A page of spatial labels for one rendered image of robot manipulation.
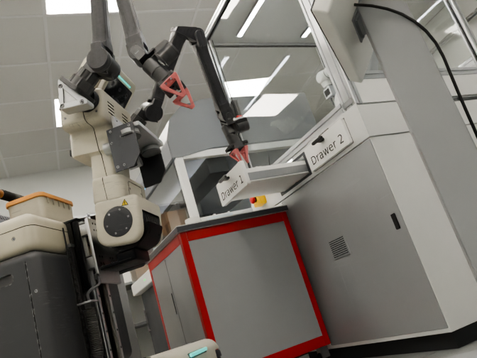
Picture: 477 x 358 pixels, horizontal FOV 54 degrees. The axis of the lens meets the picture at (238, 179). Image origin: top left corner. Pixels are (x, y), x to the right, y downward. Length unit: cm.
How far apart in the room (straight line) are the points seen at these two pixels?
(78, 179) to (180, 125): 356
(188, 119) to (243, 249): 126
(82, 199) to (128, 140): 477
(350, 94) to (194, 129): 145
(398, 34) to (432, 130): 28
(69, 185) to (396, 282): 516
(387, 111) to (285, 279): 87
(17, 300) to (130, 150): 58
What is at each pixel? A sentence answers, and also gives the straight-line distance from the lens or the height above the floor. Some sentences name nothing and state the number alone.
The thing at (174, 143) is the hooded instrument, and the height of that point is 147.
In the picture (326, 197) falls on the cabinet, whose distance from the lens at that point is 209.
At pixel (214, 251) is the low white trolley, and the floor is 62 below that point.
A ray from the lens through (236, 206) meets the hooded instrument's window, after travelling 302.
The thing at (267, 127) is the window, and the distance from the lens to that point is 244.
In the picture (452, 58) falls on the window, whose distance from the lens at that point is 251.
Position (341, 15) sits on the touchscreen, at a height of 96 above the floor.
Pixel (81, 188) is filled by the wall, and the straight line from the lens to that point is 645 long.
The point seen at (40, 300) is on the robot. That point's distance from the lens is 155.
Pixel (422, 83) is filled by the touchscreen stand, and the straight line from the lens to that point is 132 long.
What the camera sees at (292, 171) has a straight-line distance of 211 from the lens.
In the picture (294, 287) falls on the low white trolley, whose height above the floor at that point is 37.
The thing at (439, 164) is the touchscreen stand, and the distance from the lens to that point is 127.
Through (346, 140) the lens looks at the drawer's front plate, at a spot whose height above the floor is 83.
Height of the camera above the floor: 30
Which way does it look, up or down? 16 degrees up
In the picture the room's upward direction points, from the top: 18 degrees counter-clockwise
